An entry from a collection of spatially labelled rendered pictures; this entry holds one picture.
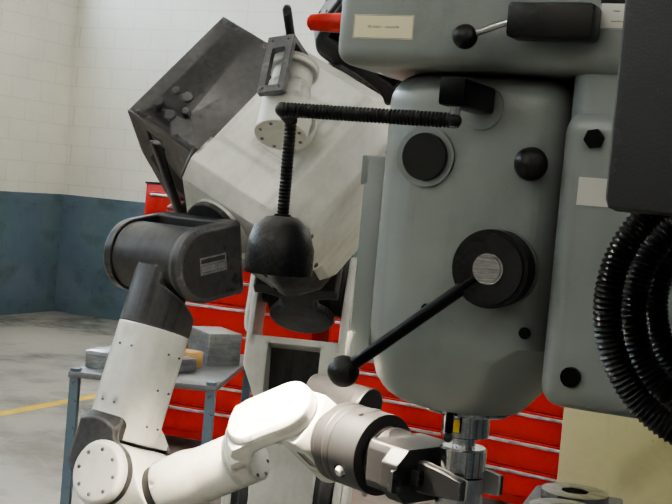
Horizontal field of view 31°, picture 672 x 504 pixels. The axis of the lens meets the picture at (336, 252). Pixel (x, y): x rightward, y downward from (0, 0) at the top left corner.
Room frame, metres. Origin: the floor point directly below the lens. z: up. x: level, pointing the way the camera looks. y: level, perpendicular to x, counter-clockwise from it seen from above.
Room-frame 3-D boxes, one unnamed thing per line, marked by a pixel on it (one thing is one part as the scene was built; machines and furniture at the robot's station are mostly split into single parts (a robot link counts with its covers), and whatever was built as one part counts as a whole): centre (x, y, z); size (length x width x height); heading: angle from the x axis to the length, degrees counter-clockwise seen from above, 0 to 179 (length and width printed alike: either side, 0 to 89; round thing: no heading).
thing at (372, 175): (1.26, -0.04, 1.45); 0.04 x 0.04 x 0.21; 65
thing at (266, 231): (1.28, 0.06, 1.45); 0.07 x 0.07 x 0.06
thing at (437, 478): (1.19, -0.12, 1.23); 0.06 x 0.02 x 0.03; 42
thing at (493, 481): (1.24, -0.17, 1.23); 0.06 x 0.02 x 0.03; 42
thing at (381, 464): (1.28, -0.08, 1.23); 0.13 x 0.12 x 0.10; 132
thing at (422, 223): (1.21, -0.15, 1.47); 0.21 x 0.19 x 0.32; 155
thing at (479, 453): (1.21, -0.14, 1.26); 0.05 x 0.05 x 0.01
